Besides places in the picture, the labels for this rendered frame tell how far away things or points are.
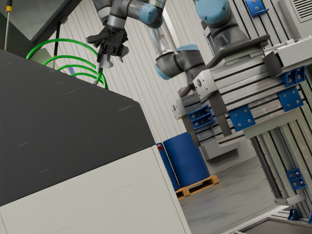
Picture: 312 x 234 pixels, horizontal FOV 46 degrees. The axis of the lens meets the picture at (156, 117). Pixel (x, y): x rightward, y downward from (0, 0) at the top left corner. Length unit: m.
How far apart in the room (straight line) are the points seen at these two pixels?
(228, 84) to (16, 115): 0.79
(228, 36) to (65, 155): 0.79
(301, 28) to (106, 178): 1.14
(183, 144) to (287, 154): 4.74
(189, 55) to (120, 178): 0.94
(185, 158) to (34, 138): 5.23
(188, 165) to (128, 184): 5.19
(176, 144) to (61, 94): 5.21
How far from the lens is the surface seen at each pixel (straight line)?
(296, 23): 1.87
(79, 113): 1.32
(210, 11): 1.44
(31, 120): 1.36
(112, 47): 1.62
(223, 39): 1.55
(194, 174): 6.47
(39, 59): 2.16
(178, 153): 6.46
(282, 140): 1.79
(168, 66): 2.06
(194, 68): 2.00
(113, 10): 1.61
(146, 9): 1.55
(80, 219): 1.32
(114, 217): 1.30
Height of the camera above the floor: 0.73
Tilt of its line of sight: 6 degrees up
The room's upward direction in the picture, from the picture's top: 22 degrees counter-clockwise
